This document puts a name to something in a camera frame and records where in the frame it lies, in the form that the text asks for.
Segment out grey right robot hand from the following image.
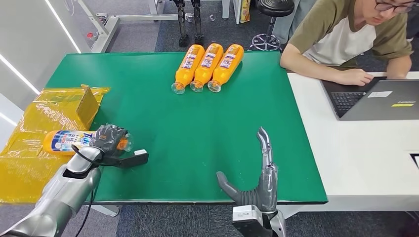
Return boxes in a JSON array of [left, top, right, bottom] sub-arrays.
[[216, 126, 279, 215]]

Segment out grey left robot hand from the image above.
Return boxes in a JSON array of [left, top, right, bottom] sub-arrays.
[[89, 123, 129, 157]]

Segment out orange bottle with blue label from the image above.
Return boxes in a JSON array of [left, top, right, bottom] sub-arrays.
[[42, 129, 133, 157]]

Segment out orange bottle with purple label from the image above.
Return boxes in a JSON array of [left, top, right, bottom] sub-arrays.
[[207, 43, 245, 93], [190, 43, 224, 93], [171, 44, 206, 95]]

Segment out yellow film-wrapped cardboard box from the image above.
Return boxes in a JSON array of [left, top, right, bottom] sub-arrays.
[[0, 84, 111, 204]]

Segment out green table mat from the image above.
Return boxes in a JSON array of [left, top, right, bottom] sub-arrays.
[[43, 51, 329, 205]]

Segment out black stand leg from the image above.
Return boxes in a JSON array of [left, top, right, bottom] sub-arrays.
[[172, 0, 190, 48], [191, 0, 205, 45]]

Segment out grey laptop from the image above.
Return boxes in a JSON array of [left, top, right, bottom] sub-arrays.
[[320, 77, 419, 122]]

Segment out person's right hand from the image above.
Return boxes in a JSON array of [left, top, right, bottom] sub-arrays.
[[339, 68, 375, 87]]

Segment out person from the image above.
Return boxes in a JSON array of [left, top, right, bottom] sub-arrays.
[[273, 0, 419, 87]]

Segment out yellow printed box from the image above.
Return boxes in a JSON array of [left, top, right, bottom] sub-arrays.
[[239, 0, 251, 24]]

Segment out black round stool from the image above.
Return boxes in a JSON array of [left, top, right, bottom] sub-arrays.
[[249, 0, 295, 52]]

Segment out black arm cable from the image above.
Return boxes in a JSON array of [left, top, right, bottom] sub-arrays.
[[71, 144, 103, 237]]

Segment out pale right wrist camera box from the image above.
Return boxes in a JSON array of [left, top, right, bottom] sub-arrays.
[[232, 204, 274, 237]]

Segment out white metal table frame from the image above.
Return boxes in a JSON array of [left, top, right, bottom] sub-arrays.
[[77, 0, 179, 54]]

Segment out white post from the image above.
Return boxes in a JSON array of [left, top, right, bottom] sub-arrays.
[[221, 0, 231, 20]]

